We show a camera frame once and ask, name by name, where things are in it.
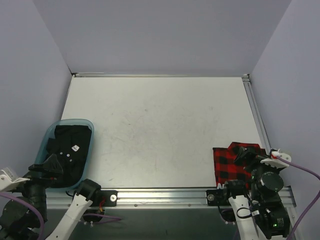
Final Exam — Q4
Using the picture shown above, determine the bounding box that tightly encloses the translucent blue plastic bin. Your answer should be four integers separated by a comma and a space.
34, 118, 95, 192

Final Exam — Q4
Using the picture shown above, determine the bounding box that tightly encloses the back aluminium table rail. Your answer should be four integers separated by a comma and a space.
72, 72, 250, 79

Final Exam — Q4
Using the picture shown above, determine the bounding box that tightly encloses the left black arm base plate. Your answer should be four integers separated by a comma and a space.
65, 189, 119, 208

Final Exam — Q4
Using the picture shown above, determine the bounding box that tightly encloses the right aluminium table rail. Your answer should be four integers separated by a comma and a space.
242, 74, 271, 154

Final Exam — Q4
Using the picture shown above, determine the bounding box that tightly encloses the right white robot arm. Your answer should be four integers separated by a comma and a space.
221, 147, 291, 240

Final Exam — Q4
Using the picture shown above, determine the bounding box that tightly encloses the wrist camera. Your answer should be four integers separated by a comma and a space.
260, 149, 292, 169
0, 169, 24, 192

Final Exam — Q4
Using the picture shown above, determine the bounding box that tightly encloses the front aluminium table rail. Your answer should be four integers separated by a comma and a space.
46, 187, 296, 210

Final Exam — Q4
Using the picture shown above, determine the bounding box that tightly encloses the red black plaid shirt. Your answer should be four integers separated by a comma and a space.
212, 142, 266, 190

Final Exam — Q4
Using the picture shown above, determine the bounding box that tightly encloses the black long sleeve shirt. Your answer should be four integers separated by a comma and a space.
46, 125, 92, 189

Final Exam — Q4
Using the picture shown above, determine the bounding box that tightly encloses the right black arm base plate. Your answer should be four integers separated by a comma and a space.
205, 189, 230, 207

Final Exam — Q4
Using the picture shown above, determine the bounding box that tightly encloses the aluminium table rail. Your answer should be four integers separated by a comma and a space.
242, 74, 271, 154
46, 187, 296, 210
72, 72, 250, 79

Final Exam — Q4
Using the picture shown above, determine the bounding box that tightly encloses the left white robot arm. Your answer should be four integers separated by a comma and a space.
0, 154, 101, 240

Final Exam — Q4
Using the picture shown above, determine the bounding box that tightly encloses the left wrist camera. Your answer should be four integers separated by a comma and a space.
0, 169, 24, 192

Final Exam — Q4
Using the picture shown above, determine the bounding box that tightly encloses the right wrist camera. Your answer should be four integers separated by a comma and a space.
260, 149, 292, 169

